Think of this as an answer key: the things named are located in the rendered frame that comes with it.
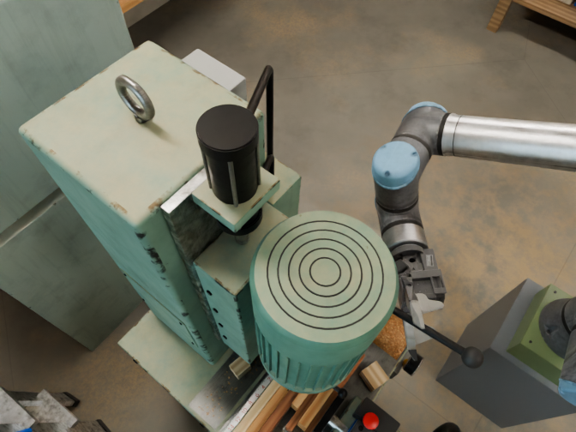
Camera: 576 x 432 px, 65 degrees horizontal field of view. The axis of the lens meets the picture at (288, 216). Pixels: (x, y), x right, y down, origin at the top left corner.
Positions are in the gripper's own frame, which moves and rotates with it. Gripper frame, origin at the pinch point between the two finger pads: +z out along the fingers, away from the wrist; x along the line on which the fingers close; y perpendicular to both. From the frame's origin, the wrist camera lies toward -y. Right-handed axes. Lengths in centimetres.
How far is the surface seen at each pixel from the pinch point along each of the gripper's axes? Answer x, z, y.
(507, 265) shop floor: 115, -81, 68
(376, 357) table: 21.6, -6.7, -5.8
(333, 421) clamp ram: 15.5, 8.0, -16.6
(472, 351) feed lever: -7.0, 4.1, 7.8
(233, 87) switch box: -43, -24, -25
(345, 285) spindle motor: -35.9, 6.0, -11.6
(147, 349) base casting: 21, -13, -62
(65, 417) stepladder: 68, -11, -109
